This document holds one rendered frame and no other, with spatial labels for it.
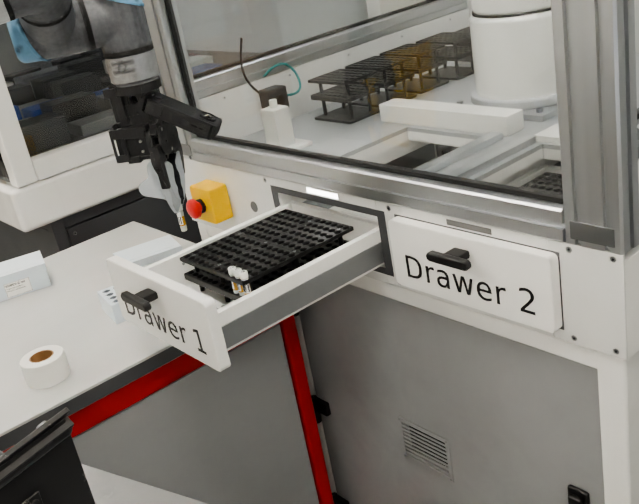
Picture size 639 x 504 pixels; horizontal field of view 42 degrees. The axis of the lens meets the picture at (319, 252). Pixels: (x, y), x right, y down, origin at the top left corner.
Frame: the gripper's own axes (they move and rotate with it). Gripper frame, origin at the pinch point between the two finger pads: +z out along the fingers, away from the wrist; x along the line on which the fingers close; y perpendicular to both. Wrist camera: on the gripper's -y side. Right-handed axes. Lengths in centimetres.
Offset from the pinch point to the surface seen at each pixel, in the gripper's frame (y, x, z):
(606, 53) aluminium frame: -63, 24, -20
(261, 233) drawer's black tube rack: -11.1, -3.4, 7.9
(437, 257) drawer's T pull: -41.1, 13.2, 7.2
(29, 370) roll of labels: 23.5, 18.5, 18.6
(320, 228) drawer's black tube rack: -20.9, -4.4, 8.4
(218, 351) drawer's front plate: -11.5, 25.4, 13.1
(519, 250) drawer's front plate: -52, 17, 5
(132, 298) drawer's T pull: 2.2, 19.5, 7.0
